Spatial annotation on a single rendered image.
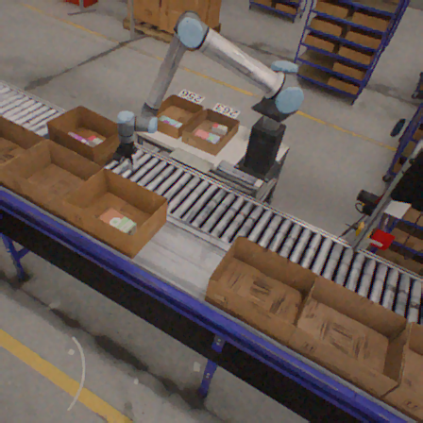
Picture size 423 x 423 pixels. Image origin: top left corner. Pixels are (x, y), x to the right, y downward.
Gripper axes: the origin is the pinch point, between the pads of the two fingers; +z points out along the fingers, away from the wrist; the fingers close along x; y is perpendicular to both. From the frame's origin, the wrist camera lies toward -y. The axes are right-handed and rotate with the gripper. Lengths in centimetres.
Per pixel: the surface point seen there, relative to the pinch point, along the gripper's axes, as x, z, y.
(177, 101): 18, 0, 89
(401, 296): -174, 5, 9
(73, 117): 55, -5, 15
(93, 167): -2.8, -20.7, -29.3
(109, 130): 30.1, -2.5, 21.6
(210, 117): -12, 2, 89
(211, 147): -34, -1, 52
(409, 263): -187, 41, 74
